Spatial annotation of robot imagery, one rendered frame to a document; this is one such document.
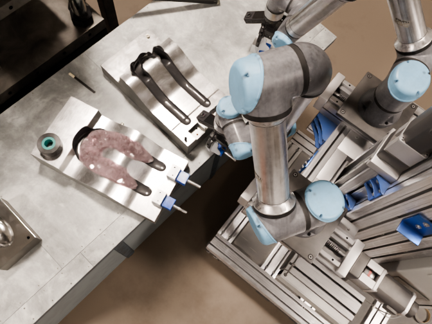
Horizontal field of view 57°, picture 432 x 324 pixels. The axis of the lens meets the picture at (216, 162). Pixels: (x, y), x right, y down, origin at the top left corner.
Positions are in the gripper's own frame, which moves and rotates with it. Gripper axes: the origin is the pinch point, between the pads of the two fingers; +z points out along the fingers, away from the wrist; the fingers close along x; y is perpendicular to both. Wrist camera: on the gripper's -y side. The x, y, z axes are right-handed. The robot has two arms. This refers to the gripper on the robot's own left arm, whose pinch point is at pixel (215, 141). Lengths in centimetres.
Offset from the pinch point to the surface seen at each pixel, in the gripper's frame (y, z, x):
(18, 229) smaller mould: -30, -3, -71
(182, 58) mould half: -30.9, -6.9, 16.1
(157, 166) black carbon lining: -9.7, -0.4, -22.3
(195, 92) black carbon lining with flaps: -18.4, -3.5, 9.6
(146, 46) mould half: -47.9, -1.5, 13.0
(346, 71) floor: 19, 85, 128
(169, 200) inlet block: 2.5, -2.3, -29.3
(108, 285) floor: -6, 85, -73
